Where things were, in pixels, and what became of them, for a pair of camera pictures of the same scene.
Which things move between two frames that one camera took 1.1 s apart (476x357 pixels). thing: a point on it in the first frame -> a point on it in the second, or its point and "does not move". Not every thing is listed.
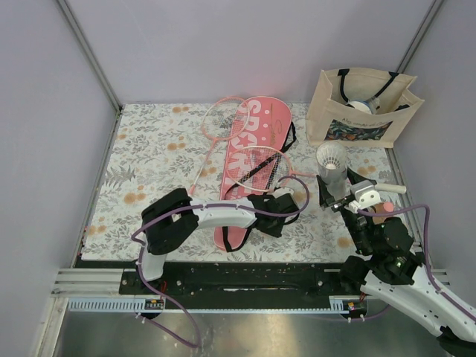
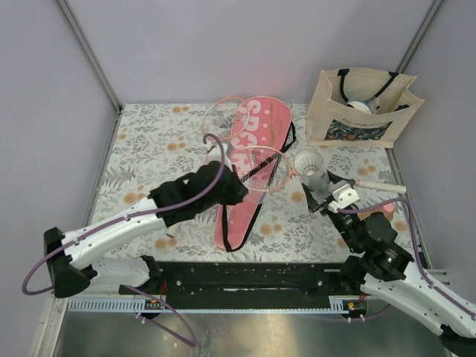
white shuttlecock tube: (332, 159) -> (309, 166)
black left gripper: (274, 232) -> (239, 191)
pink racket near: (261, 169) does not move
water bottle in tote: (370, 105) does not move
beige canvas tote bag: (332, 122) does not move
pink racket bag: (256, 157) does not move
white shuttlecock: (331, 155) -> (309, 162)
